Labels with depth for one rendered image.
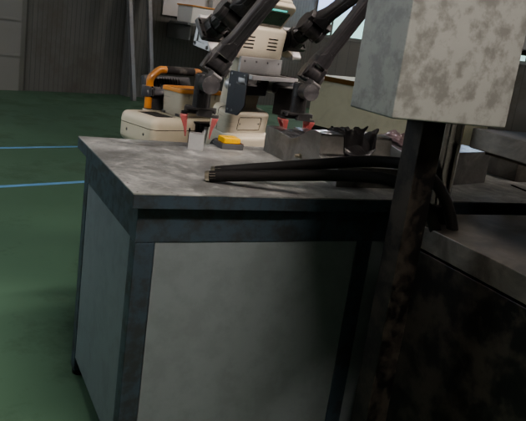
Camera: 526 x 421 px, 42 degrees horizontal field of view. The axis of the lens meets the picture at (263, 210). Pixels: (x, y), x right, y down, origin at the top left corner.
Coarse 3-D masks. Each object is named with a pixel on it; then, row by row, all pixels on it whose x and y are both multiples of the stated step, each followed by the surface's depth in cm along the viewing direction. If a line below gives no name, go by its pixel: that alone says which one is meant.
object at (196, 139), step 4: (192, 132) 225; (196, 132) 226; (192, 136) 224; (196, 136) 224; (200, 136) 224; (204, 136) 224; (192, 140) 224; (196, 140) 224; (200, 140) 224; (204, 140) 227; (188, 144) 225; (192, 144) 225; (196, 144) 225; (200, 144) 225; (188, 148) 225; (192, 148) 225; (196, 148) 225; (200, 148) 225
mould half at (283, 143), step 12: (276, 132) 233; (288, 132) 232; (312, 132) 211; (324, 132) 209; (264, 144) 242; (276, 144) 233; (288, 144) 225; (300, 144) 218; (312, 144) 211; (324, 144) 208; (336, 144) 210; (384, 144) 217; (276, 156) 233; (288, 156) 225; (312, 156) 211; (324, 156) 208; (336, 156) 210; (348, 168) 199; (360, 168) 201; (372, 168) 203; (384, 168) 205
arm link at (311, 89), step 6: (306, 66) 245; (300, 72) 247; (306, 78) 243; (324, 78) 249; (306, 84) 240; (312, 84) 239; (318, 84) 240; (300, 90) 241; (306, 90) 238; (312, 90) 239; (318, 90) 240; (300, 96) 243; (306, 96) 239; (312, 96) 240
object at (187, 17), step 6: (180, 6) 1029; (186, 6) 1020; (192, 6) 1009; (198, 6) 1015; (180, 12) 1030; (186, 12) 1020; (192, 12) 1012; (198, 12) 1019; (204, 12) 1026; (210, 12) 1035; (180, 18) 1031; (186, 18) 1021; (192, 18) 1015
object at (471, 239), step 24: (480, 216) 194; (504, 216) 198; (432, 240) 172; (456, 240) 165; (480, 240) 169; (504, 240) 172; (456, 264) 164; (480, 264) 157; (504, 264) 151; (504, 288) 150
